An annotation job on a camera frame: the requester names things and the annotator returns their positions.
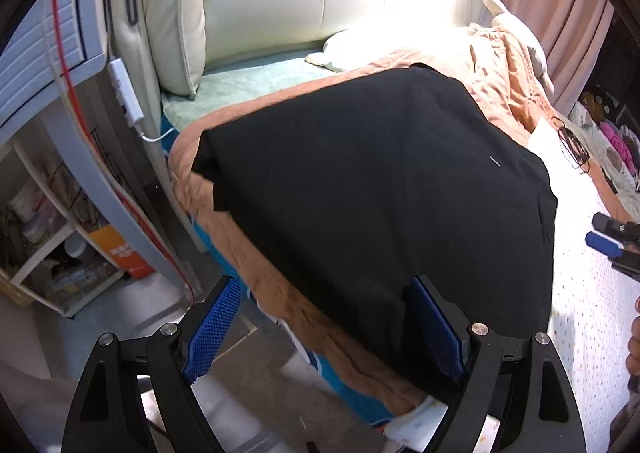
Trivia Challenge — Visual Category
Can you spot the black cable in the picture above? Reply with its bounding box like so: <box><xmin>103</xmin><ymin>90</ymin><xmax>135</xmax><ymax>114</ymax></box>
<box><xmin>550</xmin><ymin>115</ymin><xmax>593</xmax><ymax>174</ymax></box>

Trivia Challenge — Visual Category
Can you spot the person's right hand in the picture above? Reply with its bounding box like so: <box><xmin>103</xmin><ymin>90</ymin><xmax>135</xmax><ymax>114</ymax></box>
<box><xmin>625</xmin><ymin>295</ymin><xmax>640</xmax><ymax>386</ymax></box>

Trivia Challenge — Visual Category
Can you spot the salmon pink blanket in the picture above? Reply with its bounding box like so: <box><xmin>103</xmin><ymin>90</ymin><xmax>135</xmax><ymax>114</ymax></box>
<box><xmin>167</xmin><ymin>25</ymin><xmax>618</xmax><ymax>416</ymax></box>

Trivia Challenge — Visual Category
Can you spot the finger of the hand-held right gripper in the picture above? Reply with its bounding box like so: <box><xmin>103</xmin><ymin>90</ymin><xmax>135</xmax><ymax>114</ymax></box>
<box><xmin>592</xmin><ymin>212</ymin><xmax>640</xmax><ymax>240</ymax></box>
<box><xmin>585</xmin><ymin>231</ymin><xmax>640</xmax><ymax>280</ymax></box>

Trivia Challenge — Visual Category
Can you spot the magenta cloth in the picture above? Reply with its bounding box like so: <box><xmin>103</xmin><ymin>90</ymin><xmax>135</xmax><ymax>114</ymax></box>
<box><xmin>600</xmin><ymin>120</ymin><xmax>640</xmax><ymax>164</ymax></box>

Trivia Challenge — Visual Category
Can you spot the white cable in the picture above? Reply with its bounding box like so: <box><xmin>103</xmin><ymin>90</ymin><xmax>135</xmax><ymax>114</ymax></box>
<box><xmin>140</xmin><ymin>125</ymin><xmax>178</xmax><ymax>142</ymax></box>

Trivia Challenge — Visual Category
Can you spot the pale green sheet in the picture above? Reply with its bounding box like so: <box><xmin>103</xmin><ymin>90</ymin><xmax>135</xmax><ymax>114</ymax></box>
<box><xmin>162</xmin><ymin>53</ymin><xmax>346</xmax><ymax>128</ymax></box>

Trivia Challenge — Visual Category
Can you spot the white open shelf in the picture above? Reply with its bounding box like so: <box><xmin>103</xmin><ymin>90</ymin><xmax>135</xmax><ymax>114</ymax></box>
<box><xmin>0</xmin><ymin>140</ymin><xmax>126</xmax><ymax>319</ymax></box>

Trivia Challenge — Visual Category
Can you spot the white pillow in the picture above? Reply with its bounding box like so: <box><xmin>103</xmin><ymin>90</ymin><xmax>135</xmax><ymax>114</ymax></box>
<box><xmin>305</xmin><ymin>25</ymin><xmax>481</xmax><ymax>74</ymax></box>

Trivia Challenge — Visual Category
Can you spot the orange box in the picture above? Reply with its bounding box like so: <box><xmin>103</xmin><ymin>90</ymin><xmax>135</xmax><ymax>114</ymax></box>
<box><xmin>90</xmin><ymin>225</ymin><xmax>153</xmax><ymax>281</ymax></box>

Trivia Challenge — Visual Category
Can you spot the cream pillow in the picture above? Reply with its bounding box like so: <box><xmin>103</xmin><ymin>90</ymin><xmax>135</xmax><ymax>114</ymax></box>
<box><xmin>480</xmin><ymin>0</ymin><xmax>556</xmax><ymax>94</ymax></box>

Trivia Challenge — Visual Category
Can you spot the pile of clothes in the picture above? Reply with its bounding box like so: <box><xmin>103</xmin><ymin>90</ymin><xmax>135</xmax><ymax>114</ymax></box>
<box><xmin>570</xmin><ymin>100</ymin><xmax>640</xmax><ymax>194</ymax></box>

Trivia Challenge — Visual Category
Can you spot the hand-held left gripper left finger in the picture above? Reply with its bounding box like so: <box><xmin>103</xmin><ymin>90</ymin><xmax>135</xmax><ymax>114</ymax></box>
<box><xmin>61</xmin><ymin>276</ymin><xmax>243</xmax><ymax>453</ymax></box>

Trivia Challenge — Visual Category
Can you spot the white jar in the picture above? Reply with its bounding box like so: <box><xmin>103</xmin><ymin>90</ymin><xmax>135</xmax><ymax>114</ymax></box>
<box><xmin>10</xmin><ymin>185</ymin><xmax>41</xmax><ymax>224</ymax></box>

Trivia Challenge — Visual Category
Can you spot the white power strip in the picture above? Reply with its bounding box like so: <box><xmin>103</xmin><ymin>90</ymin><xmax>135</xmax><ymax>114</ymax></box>
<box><xmin>107</xmin><ymin>58</ymin><xmax>146</xmax><ymax>128</ymax></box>

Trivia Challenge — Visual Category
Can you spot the white floral bedsheet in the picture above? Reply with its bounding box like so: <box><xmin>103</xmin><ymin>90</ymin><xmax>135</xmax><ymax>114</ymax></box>
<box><xmin>385</xmin><ymin>118</ymin><xmax>640</xmax><ymax>453</ymax></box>

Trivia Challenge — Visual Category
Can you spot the black collared shirt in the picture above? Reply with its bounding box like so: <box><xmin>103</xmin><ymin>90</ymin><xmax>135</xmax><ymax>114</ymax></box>
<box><xmin>190</xmin><ymin>64</ymin><xmax>558</xmax><ymax>394</ymax></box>

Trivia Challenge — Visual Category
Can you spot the white drawer cabinet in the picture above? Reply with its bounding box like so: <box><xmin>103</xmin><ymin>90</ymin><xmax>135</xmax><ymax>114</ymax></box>
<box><xmin>0</xmin><ymin>0</ymin><xmax>201</xmax><ymax>304</ymax></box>

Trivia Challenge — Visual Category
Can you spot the red cable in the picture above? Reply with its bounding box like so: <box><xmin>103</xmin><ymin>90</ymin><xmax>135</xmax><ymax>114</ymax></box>
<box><xmin>50</xmin><ymin>0</ymin><xmax>198</xmax><ymax>299</ymax></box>

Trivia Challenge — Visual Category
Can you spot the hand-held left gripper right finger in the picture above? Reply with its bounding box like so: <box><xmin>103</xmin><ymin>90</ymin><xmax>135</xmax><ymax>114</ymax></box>
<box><xmin>404</xmin><ymin>274</ymin><xmax>587</xmax><ymax>453</ymax></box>

